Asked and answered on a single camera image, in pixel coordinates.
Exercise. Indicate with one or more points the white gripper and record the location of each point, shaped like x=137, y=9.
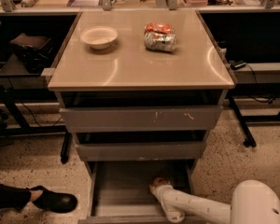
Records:
x=161, y=189

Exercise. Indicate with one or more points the red apple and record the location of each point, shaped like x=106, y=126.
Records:
x=158, y=181

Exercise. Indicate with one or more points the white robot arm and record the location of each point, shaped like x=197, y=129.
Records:
x=252, y=202

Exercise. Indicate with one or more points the open bottom drawer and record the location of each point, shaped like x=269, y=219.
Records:
x=120, y=192

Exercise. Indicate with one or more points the middle drawer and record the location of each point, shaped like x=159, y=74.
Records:
x=141, y=151

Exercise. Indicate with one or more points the top drawer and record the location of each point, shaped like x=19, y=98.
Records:
x=140, y=119

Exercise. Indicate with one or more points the grey cabinet with tabletop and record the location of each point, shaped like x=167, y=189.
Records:
x=127, y=74

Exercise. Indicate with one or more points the black leather shoe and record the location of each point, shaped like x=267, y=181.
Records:
x=55, y=202

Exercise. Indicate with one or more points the small black device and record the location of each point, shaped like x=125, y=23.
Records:
x=237, y=65

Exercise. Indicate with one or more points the white bowl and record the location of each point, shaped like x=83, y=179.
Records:
x=99, y=37

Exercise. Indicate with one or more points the orange chip bag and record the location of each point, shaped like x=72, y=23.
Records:
x=160, y=28

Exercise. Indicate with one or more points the dark bag on shelf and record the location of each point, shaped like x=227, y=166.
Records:
x=33, y=51

